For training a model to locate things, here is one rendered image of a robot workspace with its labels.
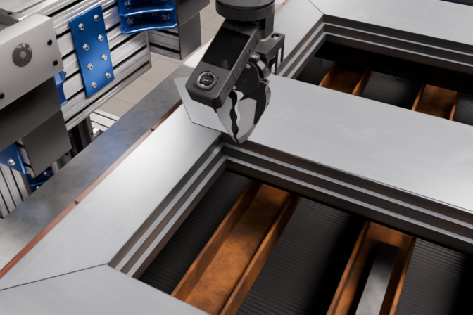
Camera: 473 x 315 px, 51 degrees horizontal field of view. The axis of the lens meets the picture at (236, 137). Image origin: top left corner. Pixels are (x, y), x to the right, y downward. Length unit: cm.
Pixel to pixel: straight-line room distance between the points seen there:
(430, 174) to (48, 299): 49
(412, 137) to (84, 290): 49
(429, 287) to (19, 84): 77
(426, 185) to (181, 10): 68
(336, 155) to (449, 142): 17
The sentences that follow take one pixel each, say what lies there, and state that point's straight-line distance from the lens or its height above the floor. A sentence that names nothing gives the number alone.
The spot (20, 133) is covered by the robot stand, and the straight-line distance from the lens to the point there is 88.
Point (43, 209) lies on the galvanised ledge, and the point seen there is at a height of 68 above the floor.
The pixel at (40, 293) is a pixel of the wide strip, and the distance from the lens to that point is 58.
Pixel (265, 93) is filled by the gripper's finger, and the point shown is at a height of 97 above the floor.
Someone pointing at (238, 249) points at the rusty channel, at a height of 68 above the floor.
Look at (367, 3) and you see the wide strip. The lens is 115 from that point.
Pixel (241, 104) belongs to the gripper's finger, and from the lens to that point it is 67.
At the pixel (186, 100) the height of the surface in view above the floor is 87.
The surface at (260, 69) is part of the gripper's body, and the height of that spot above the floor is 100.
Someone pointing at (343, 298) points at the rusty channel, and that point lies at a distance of 78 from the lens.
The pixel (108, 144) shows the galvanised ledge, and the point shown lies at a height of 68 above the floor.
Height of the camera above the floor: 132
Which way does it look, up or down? 39 degrees down
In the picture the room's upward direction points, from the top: straight up
